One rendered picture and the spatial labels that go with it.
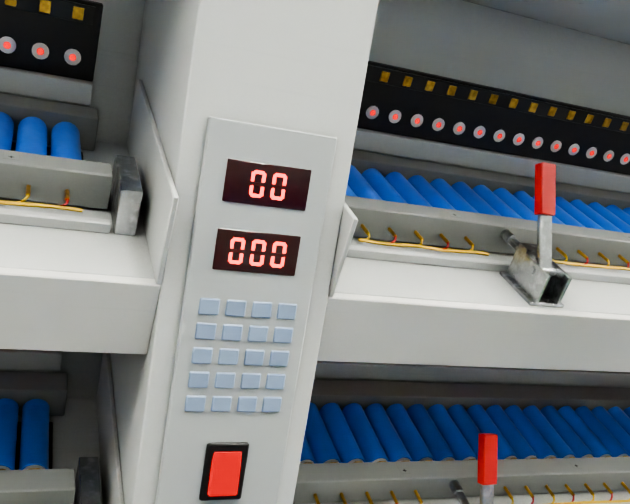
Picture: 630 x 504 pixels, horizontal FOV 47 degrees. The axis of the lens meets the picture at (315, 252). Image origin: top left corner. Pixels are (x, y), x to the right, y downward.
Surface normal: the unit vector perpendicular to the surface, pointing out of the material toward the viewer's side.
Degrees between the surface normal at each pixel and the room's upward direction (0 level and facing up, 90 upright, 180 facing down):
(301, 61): 90
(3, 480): 18
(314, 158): 90
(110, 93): 90
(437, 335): 108
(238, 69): 90
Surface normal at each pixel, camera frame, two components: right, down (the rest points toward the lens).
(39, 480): 0.26, -0.87
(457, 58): 0.36, 0.21
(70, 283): 0.29, 0.50
